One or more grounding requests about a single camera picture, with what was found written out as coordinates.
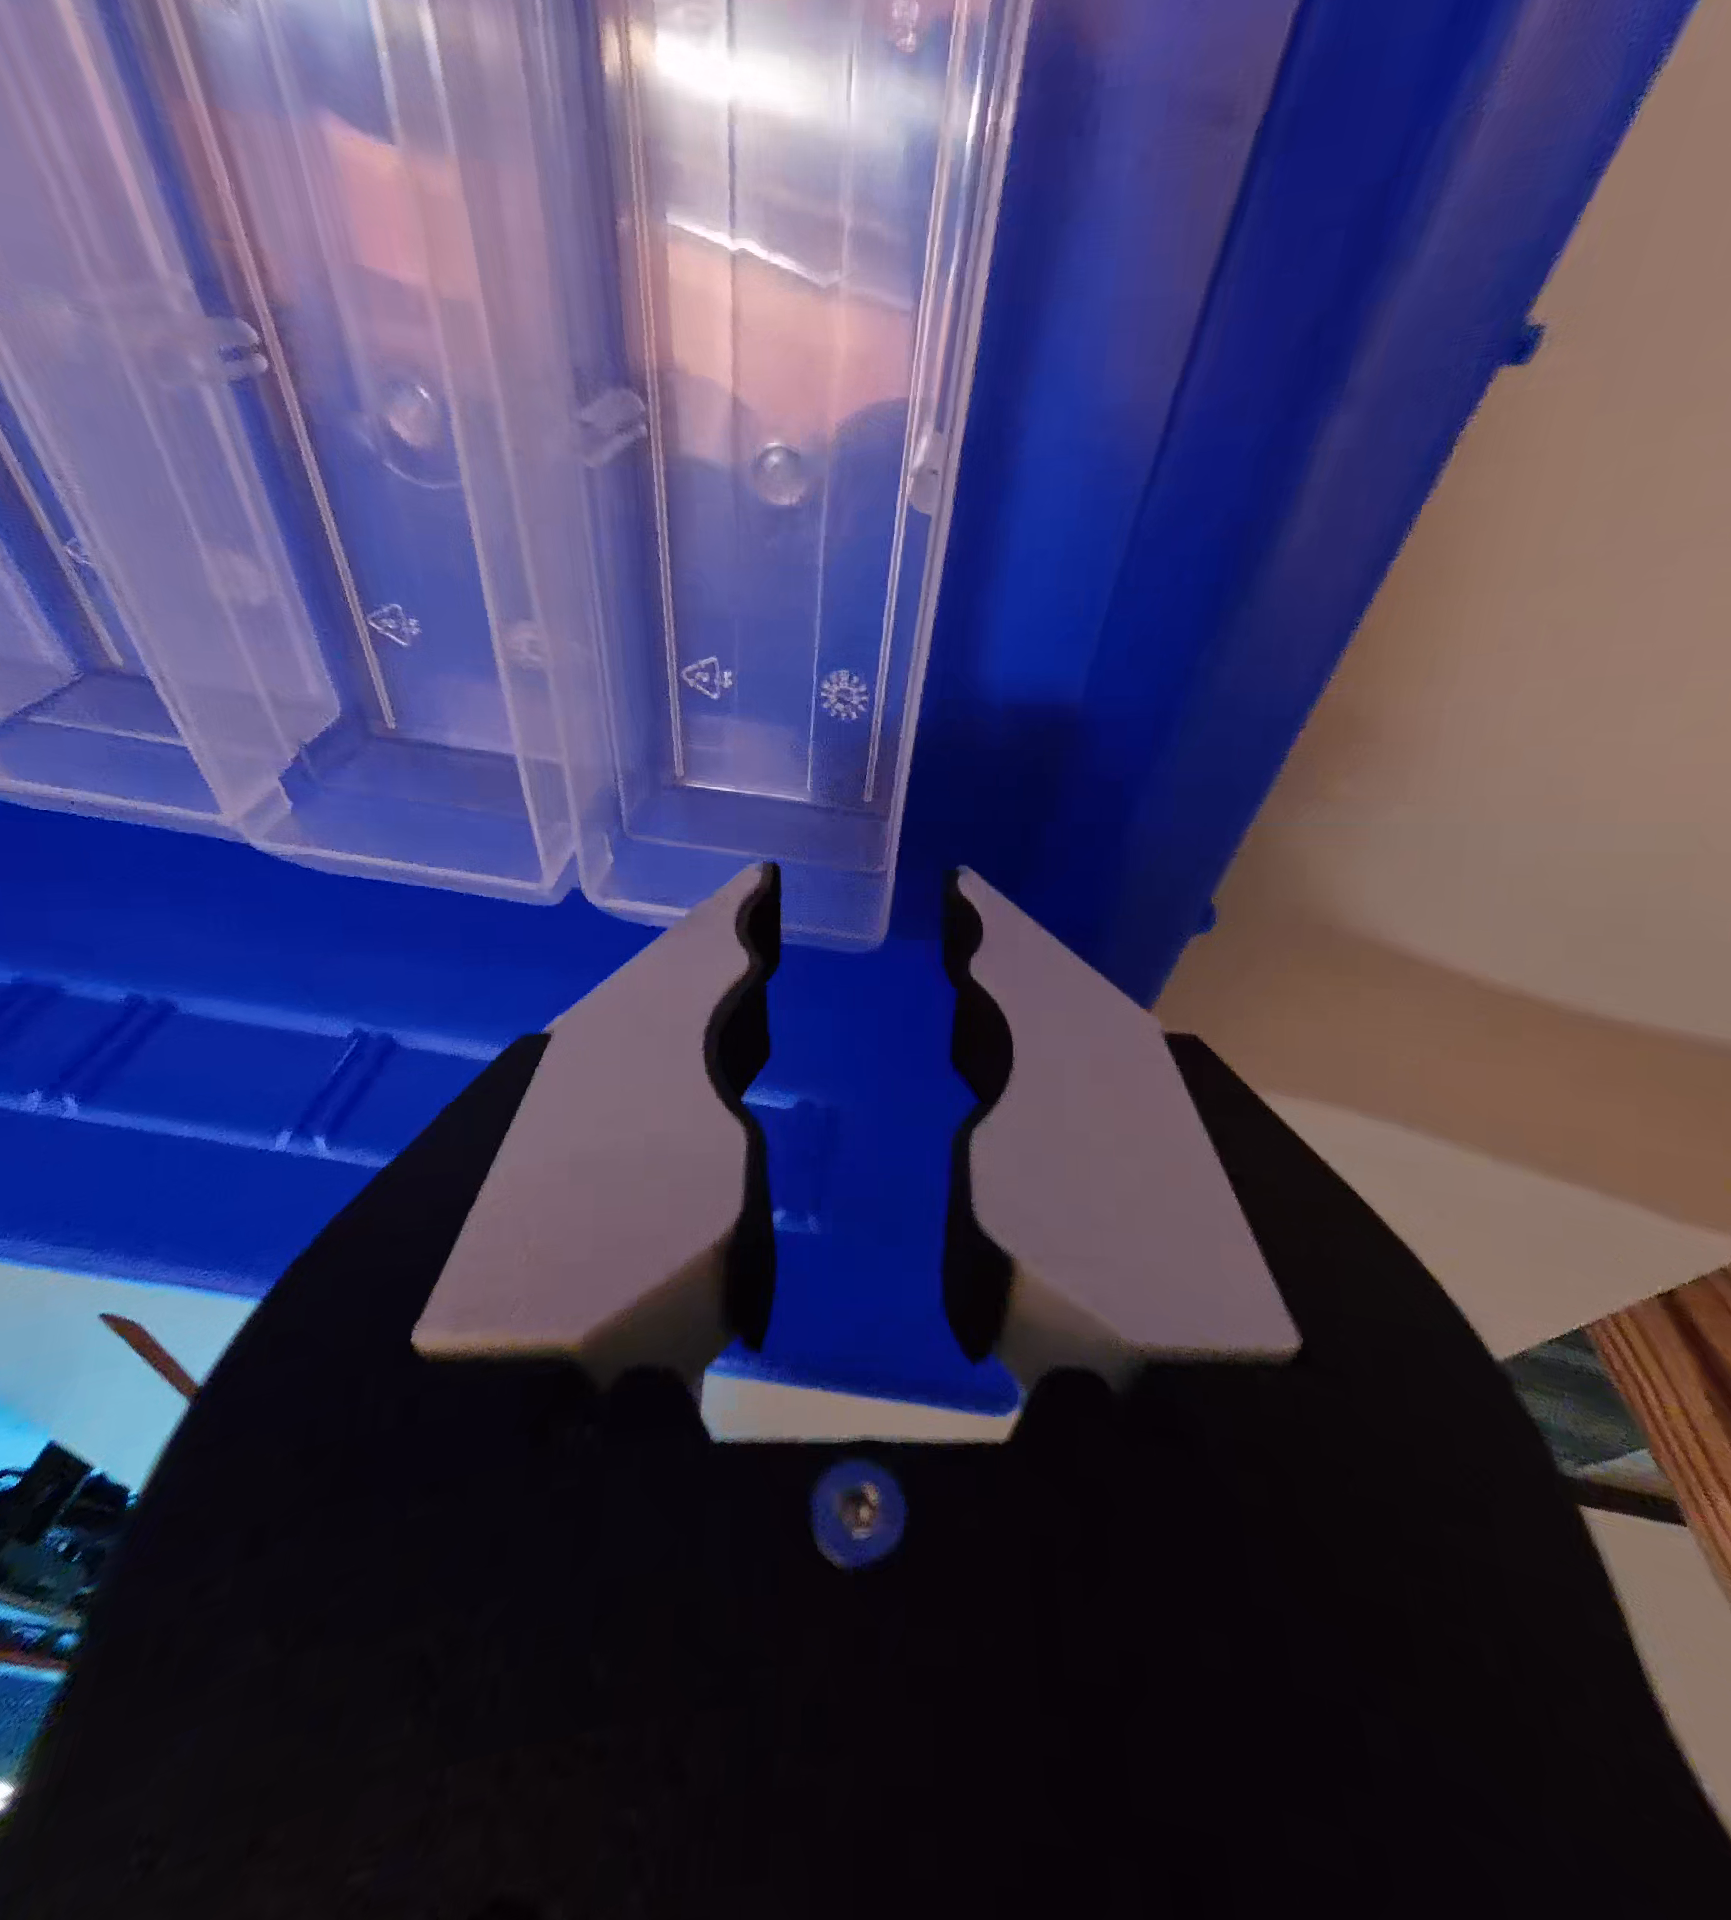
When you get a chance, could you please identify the pale desk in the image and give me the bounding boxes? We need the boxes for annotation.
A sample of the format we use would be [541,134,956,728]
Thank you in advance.
[0,0,1731,1489]

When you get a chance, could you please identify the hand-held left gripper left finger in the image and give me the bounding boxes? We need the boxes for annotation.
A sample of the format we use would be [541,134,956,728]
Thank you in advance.
[411,859,783,1392]

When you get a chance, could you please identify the clear plastic drawer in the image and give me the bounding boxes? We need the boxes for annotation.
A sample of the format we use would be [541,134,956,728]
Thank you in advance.
[571,0,1034,951]
[151,0,627,906]
[0,0,345,824]

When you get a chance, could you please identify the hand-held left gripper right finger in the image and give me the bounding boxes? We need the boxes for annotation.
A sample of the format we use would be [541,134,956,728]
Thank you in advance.
[940,863,1306,1392]

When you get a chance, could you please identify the blue plastic bin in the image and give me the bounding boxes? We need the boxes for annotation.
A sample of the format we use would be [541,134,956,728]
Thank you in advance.
[0,0,1698,1425]

